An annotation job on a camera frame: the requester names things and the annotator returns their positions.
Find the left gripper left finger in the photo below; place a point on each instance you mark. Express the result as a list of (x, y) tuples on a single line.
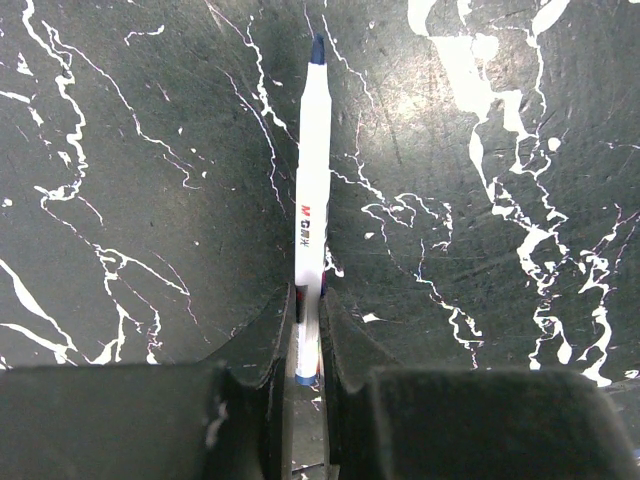
[(227, 416)]

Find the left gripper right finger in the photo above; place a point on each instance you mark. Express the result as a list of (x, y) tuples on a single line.
[(386, 420)]

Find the blue marker pen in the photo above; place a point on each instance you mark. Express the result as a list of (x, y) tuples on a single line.
[(312, 190)]

